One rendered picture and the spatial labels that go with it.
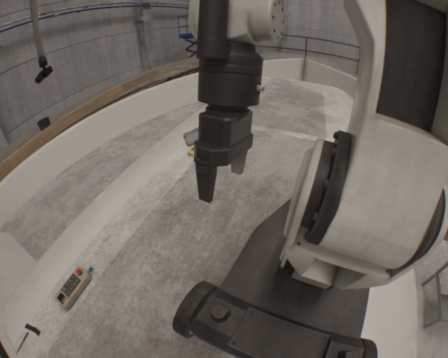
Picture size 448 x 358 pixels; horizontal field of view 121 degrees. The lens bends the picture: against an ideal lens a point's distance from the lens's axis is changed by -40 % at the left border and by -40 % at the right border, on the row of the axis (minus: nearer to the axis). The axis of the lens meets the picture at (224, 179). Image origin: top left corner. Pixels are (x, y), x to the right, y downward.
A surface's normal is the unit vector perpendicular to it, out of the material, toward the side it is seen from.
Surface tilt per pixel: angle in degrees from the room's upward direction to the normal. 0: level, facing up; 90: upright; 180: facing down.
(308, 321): 0
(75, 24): 90
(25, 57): 90
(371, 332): 6
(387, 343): 12
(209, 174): 78
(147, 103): 90
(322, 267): 30
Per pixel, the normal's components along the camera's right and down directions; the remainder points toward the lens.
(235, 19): -0.48, 0.40
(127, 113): 0.80, 0.36
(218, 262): -0.04, -0.77
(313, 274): -0.28, -0.38
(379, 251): -0.48, 0.60
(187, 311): -0.16, -0.55
